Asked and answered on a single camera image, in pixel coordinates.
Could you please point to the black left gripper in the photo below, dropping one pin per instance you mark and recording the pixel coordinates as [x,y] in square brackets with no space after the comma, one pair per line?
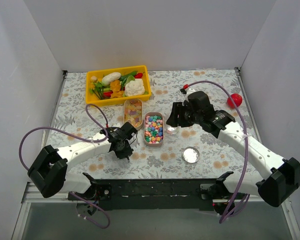
[129,130]

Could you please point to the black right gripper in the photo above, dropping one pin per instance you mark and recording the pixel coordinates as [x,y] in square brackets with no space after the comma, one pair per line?
[179,114]

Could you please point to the clear glass jar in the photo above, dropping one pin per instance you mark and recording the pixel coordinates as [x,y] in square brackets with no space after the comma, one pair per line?
[170,130]

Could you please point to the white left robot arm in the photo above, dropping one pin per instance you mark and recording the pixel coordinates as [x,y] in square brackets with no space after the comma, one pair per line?
[50,171]

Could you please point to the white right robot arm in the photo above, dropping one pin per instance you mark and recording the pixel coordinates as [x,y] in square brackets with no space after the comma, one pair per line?
[280,177]

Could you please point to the pink oval candy box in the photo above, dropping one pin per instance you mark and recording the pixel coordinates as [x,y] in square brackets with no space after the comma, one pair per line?
[153,133]

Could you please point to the floral table mat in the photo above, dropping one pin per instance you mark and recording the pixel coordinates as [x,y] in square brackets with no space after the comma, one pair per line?
[146,162]

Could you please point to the silver jar lid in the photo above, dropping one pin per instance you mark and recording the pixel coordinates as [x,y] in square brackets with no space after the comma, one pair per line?
[190,154]

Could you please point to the beige oval candy box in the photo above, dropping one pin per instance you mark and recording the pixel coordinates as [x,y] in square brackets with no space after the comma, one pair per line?
[133,113]

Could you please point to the white cauliflower toy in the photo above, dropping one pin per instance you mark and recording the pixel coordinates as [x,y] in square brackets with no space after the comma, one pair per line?
[134,88]

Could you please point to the red chili pepper toy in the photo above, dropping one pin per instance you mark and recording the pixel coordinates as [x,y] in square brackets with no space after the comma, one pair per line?
[139,75]

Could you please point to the yellow plastic bin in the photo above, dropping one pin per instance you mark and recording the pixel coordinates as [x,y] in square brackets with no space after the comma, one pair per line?
[97,75]

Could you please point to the green chili pepper toy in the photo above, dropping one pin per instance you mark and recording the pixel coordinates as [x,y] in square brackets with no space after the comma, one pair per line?
[124,77]

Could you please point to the red tomato toy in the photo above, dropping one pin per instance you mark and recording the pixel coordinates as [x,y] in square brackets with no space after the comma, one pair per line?
[235,100]

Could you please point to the orange ginger root toy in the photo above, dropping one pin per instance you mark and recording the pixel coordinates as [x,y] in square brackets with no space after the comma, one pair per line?
[115,87]

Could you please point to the green scallion toy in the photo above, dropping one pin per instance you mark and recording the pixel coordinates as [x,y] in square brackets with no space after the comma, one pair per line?
[97,89]

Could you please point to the white radish toy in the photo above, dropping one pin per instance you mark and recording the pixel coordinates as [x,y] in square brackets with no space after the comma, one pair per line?
[106,80]

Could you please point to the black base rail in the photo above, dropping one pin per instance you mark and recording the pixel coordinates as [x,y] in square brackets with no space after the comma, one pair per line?
[149,194]

